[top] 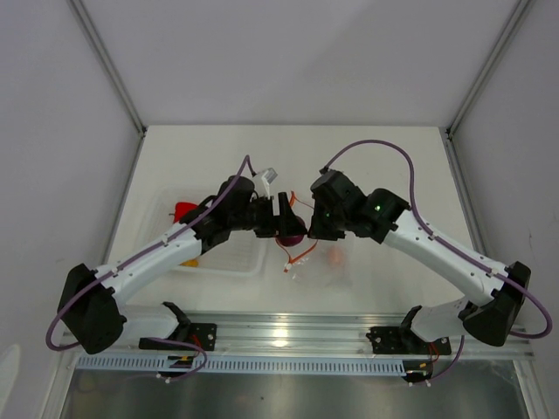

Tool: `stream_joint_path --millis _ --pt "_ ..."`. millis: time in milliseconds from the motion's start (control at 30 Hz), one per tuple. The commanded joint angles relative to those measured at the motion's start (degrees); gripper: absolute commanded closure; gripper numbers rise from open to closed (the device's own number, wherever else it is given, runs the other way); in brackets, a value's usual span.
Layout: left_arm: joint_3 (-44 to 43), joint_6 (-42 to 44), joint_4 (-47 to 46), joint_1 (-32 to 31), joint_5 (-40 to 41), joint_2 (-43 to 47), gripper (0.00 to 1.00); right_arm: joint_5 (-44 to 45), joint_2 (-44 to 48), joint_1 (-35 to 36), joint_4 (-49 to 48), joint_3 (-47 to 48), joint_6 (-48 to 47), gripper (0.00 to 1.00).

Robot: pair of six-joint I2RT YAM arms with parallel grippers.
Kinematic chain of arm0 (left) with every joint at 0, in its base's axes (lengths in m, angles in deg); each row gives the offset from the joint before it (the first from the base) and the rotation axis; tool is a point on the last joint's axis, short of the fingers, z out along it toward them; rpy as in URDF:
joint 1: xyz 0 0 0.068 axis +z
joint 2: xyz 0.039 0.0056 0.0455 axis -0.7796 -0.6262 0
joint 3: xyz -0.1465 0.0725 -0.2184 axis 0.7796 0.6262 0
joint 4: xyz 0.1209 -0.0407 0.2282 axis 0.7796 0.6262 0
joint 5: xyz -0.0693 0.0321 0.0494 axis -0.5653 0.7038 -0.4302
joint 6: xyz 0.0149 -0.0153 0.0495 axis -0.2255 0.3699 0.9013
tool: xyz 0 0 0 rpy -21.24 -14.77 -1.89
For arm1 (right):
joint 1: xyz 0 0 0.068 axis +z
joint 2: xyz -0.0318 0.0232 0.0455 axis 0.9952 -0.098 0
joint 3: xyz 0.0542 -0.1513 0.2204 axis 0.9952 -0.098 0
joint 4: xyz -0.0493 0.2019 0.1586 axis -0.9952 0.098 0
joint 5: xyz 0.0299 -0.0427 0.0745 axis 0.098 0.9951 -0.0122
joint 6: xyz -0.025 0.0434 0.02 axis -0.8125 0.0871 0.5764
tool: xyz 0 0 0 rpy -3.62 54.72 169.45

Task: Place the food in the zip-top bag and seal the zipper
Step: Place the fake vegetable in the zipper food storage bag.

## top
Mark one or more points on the red toy bell pepper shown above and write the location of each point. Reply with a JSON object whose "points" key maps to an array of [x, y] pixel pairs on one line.
{"points": [[181, 209]]}

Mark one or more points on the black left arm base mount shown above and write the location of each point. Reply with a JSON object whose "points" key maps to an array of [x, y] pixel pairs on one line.
{"points": [[179, 336]]}

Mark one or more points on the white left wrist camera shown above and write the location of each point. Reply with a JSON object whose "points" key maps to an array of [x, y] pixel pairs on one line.
{"points": [[263, 182]]}

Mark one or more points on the aluminium frame post left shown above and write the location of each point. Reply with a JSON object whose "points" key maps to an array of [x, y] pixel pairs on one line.
{"points": [[97, 45]]}

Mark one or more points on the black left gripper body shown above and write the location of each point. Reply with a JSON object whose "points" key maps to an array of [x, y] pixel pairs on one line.
{"points": [[259, 217]]}

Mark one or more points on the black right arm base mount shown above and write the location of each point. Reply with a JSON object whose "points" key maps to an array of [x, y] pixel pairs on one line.
{"points": [[393, 340]]}

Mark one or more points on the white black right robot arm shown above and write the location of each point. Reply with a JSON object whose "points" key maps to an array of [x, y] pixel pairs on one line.
{"points": [[492, 291]]}

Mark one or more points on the purple toy onion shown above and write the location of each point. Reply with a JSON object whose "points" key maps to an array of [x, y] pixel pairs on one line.
{"points": [[291, 241]]}

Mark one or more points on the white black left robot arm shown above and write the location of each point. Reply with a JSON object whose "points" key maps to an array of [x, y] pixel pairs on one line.
{"points": [[93, 300]]}

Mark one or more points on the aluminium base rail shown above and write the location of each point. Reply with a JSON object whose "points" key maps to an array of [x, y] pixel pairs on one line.
{"points": [[253, 334]]}

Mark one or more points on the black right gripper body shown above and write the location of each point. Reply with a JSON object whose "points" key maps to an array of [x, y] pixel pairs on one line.
{"points": [[327, 225]]}

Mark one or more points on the aluminium frame post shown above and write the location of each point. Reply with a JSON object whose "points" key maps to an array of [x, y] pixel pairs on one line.
{"points": [[97, 45], [490, 63]]}

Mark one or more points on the aluminium frame post right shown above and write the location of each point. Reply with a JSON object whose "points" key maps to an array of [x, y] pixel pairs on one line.
{"points": [[490, 63]]}

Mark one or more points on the white slotted cable duct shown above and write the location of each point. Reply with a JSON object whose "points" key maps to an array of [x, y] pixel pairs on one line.
{"points": [[242, 364]]}

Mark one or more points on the orange toy croissant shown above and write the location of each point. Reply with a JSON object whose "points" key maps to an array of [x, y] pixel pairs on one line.
{"points": [[190, 263]]}

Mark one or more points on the clear zip bag orange zipper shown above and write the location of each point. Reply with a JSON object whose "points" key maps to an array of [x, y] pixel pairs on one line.
{"points": [[307, 263]]}

